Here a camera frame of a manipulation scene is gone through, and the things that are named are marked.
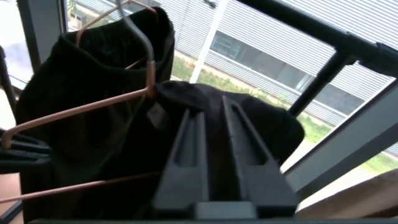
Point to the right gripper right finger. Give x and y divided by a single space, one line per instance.
267 189

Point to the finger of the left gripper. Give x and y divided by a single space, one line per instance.
25 143
25 161

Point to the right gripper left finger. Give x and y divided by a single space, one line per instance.
186 186

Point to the black knitted garment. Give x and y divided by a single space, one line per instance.
77 77

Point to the window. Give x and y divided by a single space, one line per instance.
342 146

